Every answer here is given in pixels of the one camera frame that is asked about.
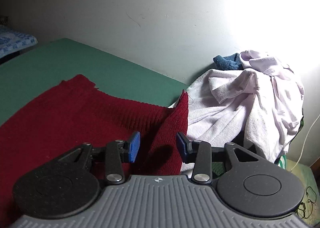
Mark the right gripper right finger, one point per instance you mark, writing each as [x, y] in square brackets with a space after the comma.
[200, 154]

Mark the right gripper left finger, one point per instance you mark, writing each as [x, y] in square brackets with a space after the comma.
[118, 152]

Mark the dark red knit sweater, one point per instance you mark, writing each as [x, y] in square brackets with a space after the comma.
[75, 112]

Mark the white garment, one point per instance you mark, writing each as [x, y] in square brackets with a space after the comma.
[263, 100]

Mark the blue garment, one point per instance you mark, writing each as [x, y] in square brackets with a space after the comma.
[227, 63]

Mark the green table cloth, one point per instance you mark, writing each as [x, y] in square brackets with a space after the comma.
[30, 74]

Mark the blue white patterned cloth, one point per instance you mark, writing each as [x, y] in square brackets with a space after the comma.
[13, 41]

